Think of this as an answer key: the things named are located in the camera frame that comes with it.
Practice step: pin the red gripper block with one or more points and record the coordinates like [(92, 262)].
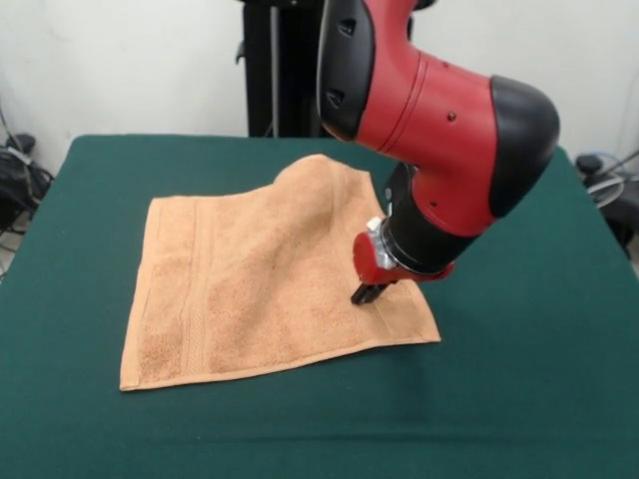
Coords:
[(367, 259)]

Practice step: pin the dark green table cloth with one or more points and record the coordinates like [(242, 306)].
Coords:
[(399, 399)]

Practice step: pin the black pedestal column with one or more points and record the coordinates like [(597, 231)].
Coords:
[(279, 70)]

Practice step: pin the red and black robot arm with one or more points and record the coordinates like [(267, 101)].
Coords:
[(439, 125)]

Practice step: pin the tan terry towel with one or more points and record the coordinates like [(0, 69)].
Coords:
[(249, 289)]

